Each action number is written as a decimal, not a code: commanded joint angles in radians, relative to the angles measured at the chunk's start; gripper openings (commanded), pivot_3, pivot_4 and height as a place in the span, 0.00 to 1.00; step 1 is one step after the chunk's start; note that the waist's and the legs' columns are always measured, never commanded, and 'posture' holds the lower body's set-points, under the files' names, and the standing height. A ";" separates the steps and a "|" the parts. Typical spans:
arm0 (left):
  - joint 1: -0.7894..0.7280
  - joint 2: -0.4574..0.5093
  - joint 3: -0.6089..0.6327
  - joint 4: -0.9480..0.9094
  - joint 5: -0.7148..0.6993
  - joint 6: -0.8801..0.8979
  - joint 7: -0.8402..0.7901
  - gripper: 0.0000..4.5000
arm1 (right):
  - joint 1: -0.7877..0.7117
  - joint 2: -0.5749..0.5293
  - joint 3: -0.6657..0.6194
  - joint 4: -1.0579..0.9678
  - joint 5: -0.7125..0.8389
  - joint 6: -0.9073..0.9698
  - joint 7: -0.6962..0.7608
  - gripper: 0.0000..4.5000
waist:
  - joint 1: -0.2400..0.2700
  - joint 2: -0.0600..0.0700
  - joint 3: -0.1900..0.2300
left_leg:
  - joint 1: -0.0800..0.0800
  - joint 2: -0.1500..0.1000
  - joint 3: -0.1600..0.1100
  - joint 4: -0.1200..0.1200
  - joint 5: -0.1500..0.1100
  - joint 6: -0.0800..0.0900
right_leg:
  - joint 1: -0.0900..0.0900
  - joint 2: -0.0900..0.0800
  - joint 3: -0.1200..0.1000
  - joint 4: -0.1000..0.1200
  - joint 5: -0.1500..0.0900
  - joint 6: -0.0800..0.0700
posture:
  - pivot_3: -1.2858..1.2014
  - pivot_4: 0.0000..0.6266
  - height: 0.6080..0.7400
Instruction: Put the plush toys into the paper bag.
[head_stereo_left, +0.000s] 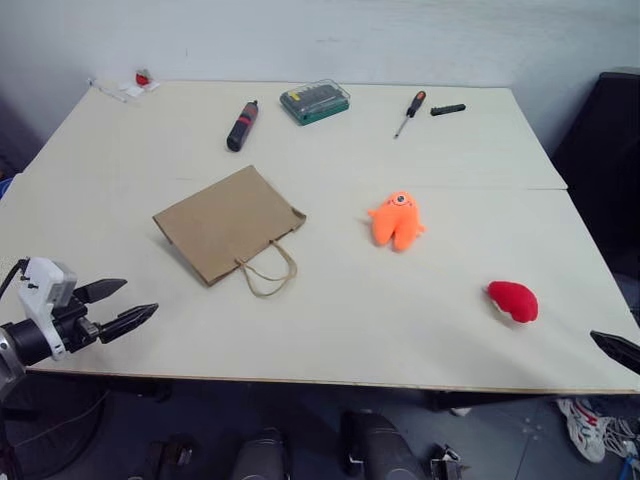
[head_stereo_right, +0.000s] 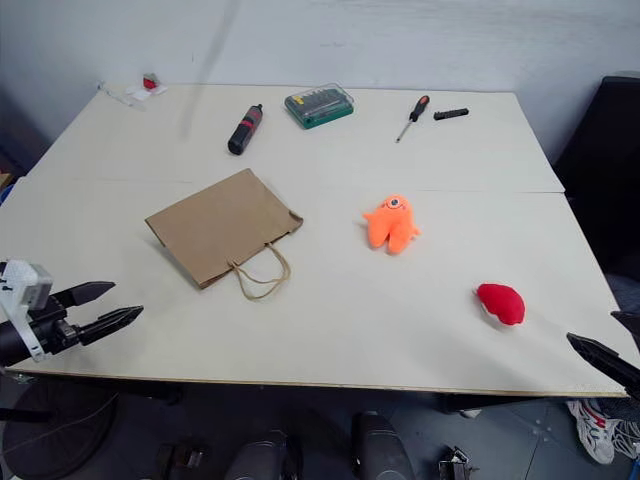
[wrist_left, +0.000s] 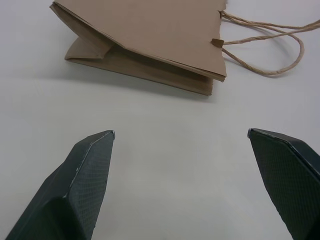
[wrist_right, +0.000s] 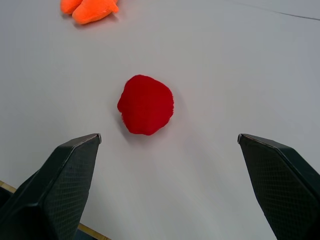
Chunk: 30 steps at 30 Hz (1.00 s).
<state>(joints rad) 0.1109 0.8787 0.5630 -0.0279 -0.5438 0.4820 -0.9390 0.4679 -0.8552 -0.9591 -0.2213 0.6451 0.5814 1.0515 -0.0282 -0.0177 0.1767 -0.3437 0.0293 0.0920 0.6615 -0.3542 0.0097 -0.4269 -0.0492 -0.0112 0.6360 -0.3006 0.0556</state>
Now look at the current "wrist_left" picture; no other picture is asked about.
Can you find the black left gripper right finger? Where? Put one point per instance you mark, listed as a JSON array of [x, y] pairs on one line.
[[290, 175]]

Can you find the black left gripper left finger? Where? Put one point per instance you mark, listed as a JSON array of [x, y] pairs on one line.
[[82, 185]]

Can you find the brown paper bag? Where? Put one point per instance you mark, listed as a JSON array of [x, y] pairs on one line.
[[160, 32]]

